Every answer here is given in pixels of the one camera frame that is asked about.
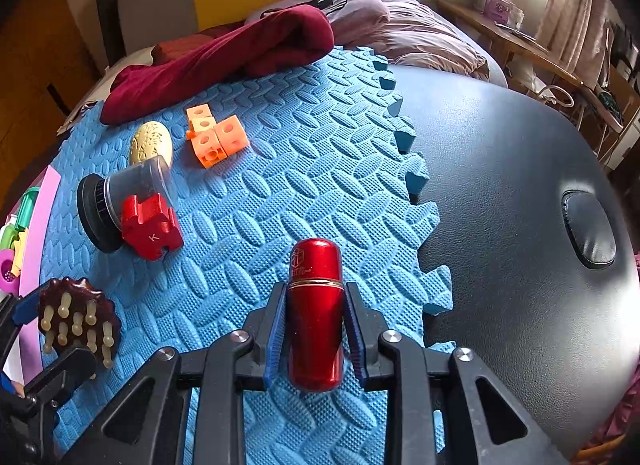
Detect pink curtain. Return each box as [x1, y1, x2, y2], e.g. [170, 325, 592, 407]
[537, 0, 616, 90]

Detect purple storage box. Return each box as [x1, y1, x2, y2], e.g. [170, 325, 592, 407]
[475, 0, 525, 28]

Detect blue foam mat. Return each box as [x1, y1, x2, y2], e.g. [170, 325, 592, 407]
[37, 45, 457, 465]

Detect clear jar with black lid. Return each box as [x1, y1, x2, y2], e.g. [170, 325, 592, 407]
[76, 155, 179, 253]

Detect red metal capsule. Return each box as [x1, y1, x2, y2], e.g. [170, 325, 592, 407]
[284, 238, 347, 392]

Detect yellow egg-shaped toy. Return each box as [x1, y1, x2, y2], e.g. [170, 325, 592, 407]
[128, 121, 174, 167]

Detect wooden wardrobe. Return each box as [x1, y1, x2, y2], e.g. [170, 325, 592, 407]
[0, 0, 106, 160]

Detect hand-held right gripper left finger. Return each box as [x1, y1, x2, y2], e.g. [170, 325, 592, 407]
[65, 282, 288, 465]

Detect pink duvet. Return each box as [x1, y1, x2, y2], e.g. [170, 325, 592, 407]
[350, 0, 508, 88]

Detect rust red cushion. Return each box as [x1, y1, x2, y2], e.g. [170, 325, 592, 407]
[151, 25, 236, 63]

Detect brown massage comb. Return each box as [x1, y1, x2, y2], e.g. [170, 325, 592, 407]
[37, 279, 122, 370]

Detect dark red blanket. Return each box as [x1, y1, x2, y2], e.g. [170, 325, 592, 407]
[100, 7, 335, 126]

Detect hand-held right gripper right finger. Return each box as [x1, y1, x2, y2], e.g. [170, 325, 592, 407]
[342, 281, 566, 465]

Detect green plastic toy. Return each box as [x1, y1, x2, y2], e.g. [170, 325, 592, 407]
[10, 187, 41, 226]

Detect wooden side table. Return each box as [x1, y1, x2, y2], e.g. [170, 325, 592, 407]
[435, 0, 640, 160]

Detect black round cushion plug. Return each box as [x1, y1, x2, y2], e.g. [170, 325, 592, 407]
[561, 189, 617, 271]

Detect cluttered storage shelf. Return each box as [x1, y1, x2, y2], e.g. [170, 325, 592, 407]
[597, 20, 640, 160]

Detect white metal frame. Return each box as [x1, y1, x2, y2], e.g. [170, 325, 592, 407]
[537, 85, 581, 116]

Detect red puzzle block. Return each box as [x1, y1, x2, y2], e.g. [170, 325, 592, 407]
[120, 193, 184, 262]

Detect pink cardboard box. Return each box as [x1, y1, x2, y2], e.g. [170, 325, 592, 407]
[0, 167, 62, 381]

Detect orange plastic blocks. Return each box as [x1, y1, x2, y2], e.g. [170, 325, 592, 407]
[186, 103, 249, 168]

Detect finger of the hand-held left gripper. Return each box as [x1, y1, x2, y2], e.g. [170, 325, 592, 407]
[25, 347, 97, 408]
[0, 290, 42, 361]

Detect magenta plastic toy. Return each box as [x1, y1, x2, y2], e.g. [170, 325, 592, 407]
[0, 247, 18, 293]

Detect person's dark red clothing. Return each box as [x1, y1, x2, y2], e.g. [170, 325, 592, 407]
[595, 380, 640, 451]

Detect purple cat print pillow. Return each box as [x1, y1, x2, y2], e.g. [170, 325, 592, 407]
[245, 0, 391, 46]

